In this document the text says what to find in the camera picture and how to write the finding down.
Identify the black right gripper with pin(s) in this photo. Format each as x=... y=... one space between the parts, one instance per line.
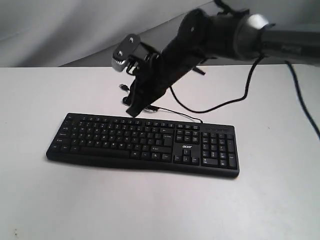
x=154 y=73

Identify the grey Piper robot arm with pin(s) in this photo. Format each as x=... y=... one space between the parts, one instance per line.
x=231 y=34

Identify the black computer keyboard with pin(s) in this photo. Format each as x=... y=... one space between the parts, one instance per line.
x=146 y=144

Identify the grey backdrop cloth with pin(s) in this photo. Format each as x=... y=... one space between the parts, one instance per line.
x=84 y=33

